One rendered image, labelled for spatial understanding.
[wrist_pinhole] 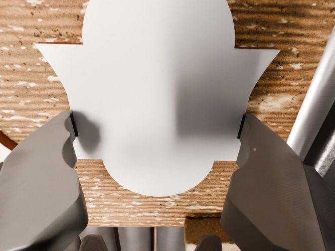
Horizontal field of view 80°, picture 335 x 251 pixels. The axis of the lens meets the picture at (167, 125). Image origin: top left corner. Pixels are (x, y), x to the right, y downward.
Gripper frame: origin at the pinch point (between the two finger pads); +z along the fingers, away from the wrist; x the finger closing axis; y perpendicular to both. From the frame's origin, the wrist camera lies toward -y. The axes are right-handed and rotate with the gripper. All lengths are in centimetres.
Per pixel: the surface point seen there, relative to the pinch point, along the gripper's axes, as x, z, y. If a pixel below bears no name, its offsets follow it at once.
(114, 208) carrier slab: -4.1, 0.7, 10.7
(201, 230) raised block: 3.9, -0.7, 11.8
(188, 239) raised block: 2.6, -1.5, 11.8
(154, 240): -0.9, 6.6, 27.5
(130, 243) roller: -3.5, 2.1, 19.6
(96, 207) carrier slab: -5.7, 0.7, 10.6
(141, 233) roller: -2.1, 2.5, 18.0
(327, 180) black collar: 16.0, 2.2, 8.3
